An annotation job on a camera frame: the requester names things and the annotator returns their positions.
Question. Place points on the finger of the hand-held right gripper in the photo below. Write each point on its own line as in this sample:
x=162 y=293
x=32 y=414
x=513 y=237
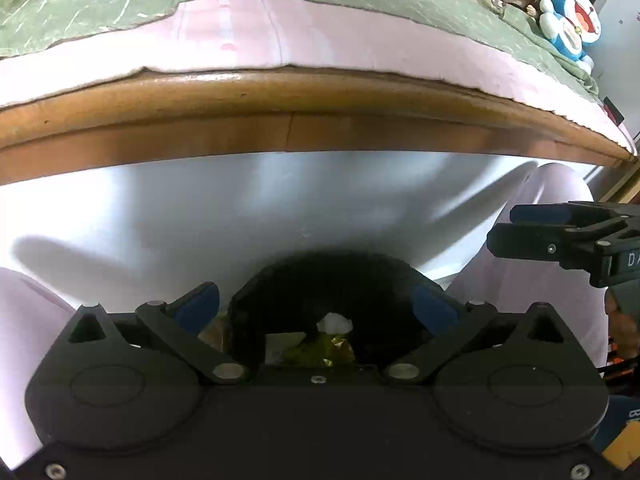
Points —
x=540 y=213
x=525 y=242

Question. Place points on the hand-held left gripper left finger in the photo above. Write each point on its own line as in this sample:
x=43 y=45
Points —
x=197 y=305

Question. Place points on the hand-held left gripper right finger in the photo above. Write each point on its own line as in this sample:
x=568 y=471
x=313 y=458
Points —
x=435 y=305

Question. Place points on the black trash bin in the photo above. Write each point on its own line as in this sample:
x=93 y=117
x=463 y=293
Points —
x=325 y=280

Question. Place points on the yellow-green plastic bag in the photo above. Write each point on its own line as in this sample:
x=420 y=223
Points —
x=320 y=352

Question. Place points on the person's right hand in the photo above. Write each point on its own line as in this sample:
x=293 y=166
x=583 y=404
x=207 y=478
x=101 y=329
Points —
x=622 y=327

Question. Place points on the white crumpled tissue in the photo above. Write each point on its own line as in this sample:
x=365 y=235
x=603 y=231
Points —
x=334 y=323

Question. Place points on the white furniture panel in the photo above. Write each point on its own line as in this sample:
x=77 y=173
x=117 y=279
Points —
x=250 y=200

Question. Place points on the small red box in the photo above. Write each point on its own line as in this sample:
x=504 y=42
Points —
x=613 y=111

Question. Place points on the blue cat plush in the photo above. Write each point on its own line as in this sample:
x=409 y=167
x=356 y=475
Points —
x=570 y=25

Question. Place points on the wooden table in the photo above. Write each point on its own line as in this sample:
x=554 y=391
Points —
x=300 y=95

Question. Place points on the pink table mat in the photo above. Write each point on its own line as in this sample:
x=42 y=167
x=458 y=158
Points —
x=300 y=30

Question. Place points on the green checked cloth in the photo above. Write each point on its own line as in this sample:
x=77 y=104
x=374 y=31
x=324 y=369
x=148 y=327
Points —
x=100 y=5

